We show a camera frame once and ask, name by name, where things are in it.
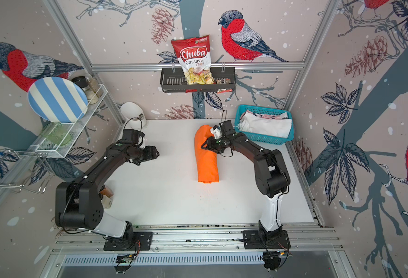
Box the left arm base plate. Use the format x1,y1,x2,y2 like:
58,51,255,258
103,232,154,251

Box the white cloth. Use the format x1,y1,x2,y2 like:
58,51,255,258
237,110,292,138

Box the orange cloth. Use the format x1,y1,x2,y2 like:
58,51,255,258
194,125,220,184

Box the aluminium front rail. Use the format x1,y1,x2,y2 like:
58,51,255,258
49,224,344,254

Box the teal plastic basket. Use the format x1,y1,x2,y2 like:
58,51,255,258
235,105,294,145

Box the metal wire wall hooks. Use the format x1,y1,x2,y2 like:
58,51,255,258
0,150,55,194

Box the green glass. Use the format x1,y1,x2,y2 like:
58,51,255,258
40,122,72,146

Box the white patterned cup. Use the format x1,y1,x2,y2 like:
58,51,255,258
120,102,147,131

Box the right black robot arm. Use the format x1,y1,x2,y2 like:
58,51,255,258
200,120,291,241

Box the dark lid spice jar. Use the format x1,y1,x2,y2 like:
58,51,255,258
71,76,99,105

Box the brown bottle by wall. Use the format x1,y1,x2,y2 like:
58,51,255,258
99,185,113,209

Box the red Chuba chips bag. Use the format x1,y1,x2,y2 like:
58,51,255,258
171,35,215,85

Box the black wire wall basket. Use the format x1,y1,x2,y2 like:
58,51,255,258
160,67,236,93

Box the clear acrylic wall shelf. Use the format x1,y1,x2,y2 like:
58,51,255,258
30,84,108,158

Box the blue white striped plate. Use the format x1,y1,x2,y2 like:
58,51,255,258
28,77,89,123

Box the pink shark print shorts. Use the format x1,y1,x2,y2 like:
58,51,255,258
247,111,290,120

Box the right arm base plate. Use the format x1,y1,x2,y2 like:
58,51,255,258
242,229,291,250

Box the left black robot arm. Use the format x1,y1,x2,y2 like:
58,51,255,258
55,129,159,242

